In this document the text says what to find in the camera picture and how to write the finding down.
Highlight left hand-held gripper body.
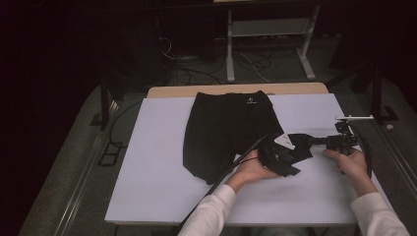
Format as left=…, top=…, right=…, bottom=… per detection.
left=258, top=132, right=301, bottom=178

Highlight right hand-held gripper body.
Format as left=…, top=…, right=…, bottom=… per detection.
left=333, top=114, right=375, bottom=157

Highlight black shorts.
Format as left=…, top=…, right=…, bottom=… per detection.
left=182, top=89, right=315, bottom=186

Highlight person's right hand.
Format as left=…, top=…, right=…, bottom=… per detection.
left=322, top=147, right=379, bottom=198

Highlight person's left hand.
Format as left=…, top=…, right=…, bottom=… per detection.
left=225, top=149, right=282, bottom=194

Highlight black metal stand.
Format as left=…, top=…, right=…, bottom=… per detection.
left=369, top=63, right=400, bottom=125
left=89, top=74, right=120, bottom=131

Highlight person's lap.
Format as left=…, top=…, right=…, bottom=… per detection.
left=220, top=226, right=310, bottom=236

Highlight white metal stand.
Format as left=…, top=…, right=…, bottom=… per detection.
left=225, top=4, right=321, bottom=84

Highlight white board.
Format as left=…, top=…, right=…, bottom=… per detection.
left=103, top=92, right=394, bottom=228

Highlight wooden table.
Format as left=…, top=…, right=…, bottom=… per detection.
left=146, top=82, right=329, bottom=99

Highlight right hand-held gripper black cable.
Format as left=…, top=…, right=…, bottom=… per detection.
left=347, top=125, right=374, bottom=180

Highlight metal floor rail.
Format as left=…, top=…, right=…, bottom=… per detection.
left=356, top=93, right=417, bottom=186
left=53, top=100, right=120, bottom=236

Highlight white floor cable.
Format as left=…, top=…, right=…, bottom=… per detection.
left=234, top=51, right=272, bottom=84

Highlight tangle of black floor cables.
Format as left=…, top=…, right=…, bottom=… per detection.
left=157, top=35, right=230, bottom=87

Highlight black floor cable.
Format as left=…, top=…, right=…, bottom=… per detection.
left=108, top=99, right=146, bottom=148

